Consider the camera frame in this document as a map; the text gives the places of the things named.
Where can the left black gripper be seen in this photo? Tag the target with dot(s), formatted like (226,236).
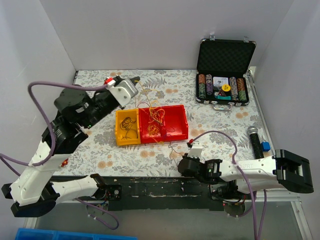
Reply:
(110,93)

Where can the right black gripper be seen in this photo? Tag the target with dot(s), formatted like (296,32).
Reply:
(186,166)

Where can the yellow plastic bin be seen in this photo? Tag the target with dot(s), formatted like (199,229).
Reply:
(127,127)

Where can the red double plastic bin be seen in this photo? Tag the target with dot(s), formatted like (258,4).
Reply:
(176,123)

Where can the colourful wire ball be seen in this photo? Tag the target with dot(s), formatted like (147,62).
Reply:
(151,118)

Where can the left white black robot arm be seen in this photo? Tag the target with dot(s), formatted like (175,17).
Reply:
(34,194)

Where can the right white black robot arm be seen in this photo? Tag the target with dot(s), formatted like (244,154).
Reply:
(282,170)

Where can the red white toy block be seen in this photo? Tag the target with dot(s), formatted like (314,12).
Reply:
(64,163)

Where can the black microphone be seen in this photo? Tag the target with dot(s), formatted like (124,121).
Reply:
(257,149)

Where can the small blue toy block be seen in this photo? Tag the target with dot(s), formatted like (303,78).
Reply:
(265,146)

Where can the yellow round dealer button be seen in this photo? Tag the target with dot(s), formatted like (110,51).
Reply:
(226,87)

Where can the white card deck box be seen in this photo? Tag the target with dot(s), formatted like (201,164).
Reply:
(220,81)

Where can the black poker chip case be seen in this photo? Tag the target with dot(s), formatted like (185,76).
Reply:
(223,58)

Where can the blue plastic tray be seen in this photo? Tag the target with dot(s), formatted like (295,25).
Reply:
(40,234)

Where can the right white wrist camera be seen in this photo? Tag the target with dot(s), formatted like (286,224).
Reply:
(195,150)

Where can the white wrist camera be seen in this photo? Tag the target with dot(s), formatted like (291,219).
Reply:
(123,92)
(195,150)

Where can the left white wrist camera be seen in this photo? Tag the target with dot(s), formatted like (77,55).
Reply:
(123,92)

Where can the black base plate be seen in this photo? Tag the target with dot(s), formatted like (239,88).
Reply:
(162,193)

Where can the aluminium frame rail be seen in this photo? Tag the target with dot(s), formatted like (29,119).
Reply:
(36,222)

